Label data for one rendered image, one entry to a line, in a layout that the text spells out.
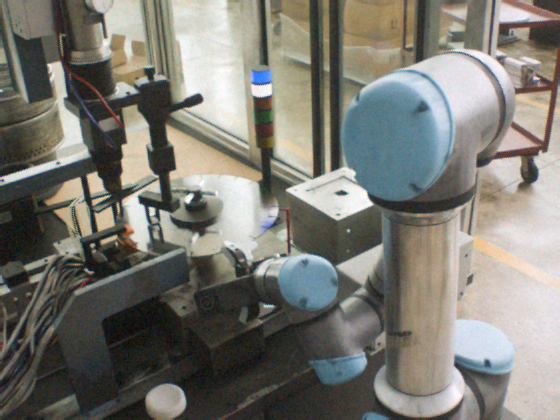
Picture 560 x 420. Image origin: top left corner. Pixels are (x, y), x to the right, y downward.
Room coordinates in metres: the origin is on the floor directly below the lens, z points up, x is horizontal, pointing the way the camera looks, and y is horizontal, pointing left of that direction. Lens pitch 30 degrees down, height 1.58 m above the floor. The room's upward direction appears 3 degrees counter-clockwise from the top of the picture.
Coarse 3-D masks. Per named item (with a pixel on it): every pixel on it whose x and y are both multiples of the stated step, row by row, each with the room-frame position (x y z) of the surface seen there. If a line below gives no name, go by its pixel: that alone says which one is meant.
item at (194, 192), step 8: (200, 184) 1.14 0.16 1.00; (176, 192) 1.12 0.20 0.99; (184, 192) 1.12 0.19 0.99; (192, 192) 1.10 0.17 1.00; (200, 192) 1.11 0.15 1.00; (208, 192) 1.10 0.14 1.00; (216, 192) 1.10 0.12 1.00; (184, 200) 1.07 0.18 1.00; (192, 200) 1.10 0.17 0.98; (200, 200) 1.11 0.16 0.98
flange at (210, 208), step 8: (208, 200) 1.14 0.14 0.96; (216, 200) 1.14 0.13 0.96; (184, 208) 1.11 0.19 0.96; (192, 208) 1.09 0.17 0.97; (200, 208) 1.10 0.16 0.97; (208, 208) 1.10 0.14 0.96; (216, 208) 1.11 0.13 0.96; (176, 216) 1.08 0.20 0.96; (184, 216) 1.08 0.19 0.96; (192, 216) 1.08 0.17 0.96; (200, 216) 1.08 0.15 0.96; (208, 216) 1.08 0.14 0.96; (216, 216) 1.08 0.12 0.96; (184, 224) 1.06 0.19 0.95; (192, 224) 1.06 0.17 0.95; (200, 224) 1.06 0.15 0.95
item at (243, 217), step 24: (240, 192) 1.19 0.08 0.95; (264, 192) 1.18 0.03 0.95; (120, 216) 1.11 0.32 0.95; (144, 216) 1.10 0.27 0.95; (168, 216) 1.10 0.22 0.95; (240, 216) 1.09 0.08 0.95; (264, 216) 1.08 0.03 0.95; (144, 240) 1.01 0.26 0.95; (168, 240) 1.01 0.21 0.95; (192, 240) 1.01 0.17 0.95; (216, 240) 1.00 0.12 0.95; (240, 240) 1.00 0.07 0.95
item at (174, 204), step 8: (160, 176) 1.04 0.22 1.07; (168, 176) 1.05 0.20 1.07; (160, 184) 1.05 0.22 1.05; (168, 184) 1.05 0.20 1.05; (144, 192) 1.09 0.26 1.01; (152, 192) 1.08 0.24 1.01; (160, 192) 1.05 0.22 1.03; (168, 192) 1.04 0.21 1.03; (144, 200) 1.07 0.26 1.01; (152, 200) 1.06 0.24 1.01; (160, 200) 1.05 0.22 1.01; (168, 200) 1.04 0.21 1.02; (176, 200) 1.05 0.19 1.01; (144, 208) 1.08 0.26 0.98; (160, 208) 1.05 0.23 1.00; (168, 208) 1.04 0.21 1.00; (176, 208) 1.04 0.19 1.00
